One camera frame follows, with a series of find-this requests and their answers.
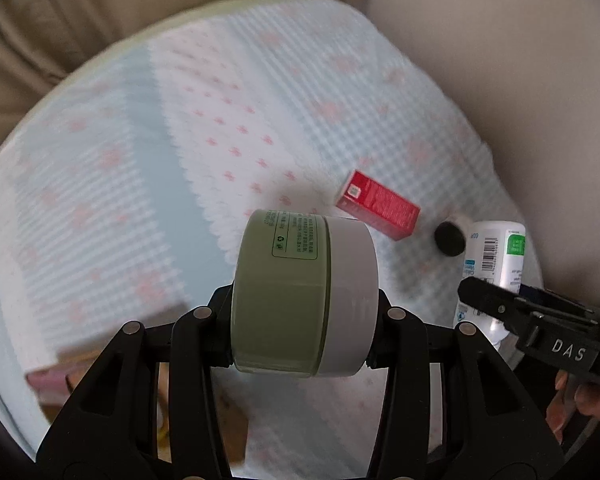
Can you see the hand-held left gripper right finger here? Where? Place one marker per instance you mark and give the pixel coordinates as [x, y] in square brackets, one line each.
[386, 316]

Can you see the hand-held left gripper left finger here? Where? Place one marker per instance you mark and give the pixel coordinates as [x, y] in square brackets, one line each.
[221, 310]

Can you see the red carton box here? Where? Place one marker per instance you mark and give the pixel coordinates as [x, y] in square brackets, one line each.
[380, 206]

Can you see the beige padded headboard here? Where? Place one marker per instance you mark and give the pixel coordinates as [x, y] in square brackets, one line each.
[505, 70]

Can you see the white plastic bottle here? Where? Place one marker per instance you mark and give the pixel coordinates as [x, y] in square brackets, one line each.
[500, 255]

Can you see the person's right hand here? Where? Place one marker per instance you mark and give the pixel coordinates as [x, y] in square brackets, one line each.
[577, 402]

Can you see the light blue printed blanket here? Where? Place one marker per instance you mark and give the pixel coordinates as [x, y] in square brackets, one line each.
[280, 125]

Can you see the green jar with white lid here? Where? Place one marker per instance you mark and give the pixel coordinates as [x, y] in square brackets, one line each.
[290, 300]

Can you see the black round cap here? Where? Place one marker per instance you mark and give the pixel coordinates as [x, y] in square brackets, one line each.
[450, 238]

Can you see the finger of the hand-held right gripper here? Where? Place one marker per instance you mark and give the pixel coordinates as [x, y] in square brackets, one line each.
[490, 302]
[555, 301]

